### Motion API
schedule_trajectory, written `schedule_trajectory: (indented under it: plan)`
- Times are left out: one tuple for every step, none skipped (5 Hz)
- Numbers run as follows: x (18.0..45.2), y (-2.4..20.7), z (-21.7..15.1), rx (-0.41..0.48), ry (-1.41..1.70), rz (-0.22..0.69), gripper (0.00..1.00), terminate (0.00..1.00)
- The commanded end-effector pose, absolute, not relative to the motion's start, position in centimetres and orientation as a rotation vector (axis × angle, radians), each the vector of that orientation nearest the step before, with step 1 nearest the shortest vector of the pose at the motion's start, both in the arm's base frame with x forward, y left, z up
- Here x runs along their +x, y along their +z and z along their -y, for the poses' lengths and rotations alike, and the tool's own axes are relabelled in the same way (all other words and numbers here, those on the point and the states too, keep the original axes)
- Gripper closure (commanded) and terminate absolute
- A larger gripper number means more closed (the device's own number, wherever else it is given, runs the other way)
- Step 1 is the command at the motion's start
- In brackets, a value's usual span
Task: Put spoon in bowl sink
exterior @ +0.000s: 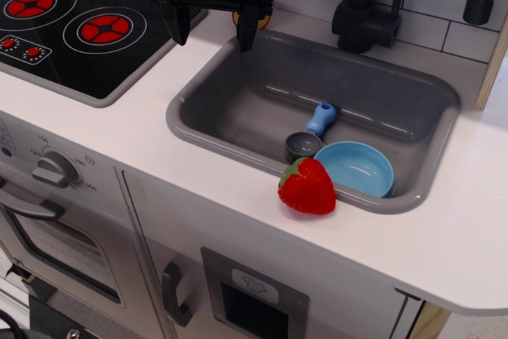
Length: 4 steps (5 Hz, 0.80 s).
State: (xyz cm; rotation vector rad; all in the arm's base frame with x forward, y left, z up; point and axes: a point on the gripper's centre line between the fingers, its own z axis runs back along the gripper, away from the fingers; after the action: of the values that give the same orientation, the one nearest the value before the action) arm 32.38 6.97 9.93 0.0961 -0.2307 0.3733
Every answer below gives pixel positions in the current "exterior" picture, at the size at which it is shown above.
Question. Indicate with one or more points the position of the blue handled grey spoon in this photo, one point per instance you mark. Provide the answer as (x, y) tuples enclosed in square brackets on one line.
[(308, 143)]

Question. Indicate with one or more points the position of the grey toy sink basin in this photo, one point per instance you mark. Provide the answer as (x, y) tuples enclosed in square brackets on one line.
[(245, 106)]

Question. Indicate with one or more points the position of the light blue plastic bowl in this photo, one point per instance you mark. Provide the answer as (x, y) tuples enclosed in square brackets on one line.
[(357, 166)]

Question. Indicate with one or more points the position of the black toy stovetop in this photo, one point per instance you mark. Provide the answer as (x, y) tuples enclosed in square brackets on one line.
[(90, 50)]

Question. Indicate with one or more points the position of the black toy faucet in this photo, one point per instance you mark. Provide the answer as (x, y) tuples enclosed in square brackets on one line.
[(360, 25)]

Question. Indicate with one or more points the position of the red toy strawberry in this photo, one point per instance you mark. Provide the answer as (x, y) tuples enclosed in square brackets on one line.
[(307, 188)]

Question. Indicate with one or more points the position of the grey oven knob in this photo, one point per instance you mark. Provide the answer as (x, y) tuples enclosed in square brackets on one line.
[(53, 169)]

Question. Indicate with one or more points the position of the grey oven door window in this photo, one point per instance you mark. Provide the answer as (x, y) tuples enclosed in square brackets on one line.
[(60, 253)]

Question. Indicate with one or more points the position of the grey dispenser panel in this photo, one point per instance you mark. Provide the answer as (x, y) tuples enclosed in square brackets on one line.
[(252, 303)]

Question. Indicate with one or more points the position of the grey oven door handle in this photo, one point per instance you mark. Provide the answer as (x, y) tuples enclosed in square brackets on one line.
[(44, 211)]

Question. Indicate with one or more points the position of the grey cabinet door handle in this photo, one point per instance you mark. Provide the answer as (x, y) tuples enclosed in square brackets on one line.
[(179, 313)]

